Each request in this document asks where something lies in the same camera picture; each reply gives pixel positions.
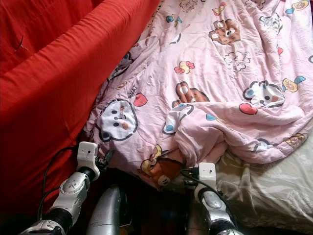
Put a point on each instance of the grey left robot leg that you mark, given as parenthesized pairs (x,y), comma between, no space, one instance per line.
(107,213)

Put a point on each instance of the red sofa cushion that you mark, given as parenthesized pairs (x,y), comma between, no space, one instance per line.
(39,29)
(44,137)

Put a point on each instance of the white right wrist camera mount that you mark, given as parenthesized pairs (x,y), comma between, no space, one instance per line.
(207,174)

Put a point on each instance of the pink cartoon print quilt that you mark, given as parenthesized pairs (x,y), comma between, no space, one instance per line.
(225,73)

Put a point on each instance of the beige bed sheet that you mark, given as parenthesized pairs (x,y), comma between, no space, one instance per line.
(264,191)

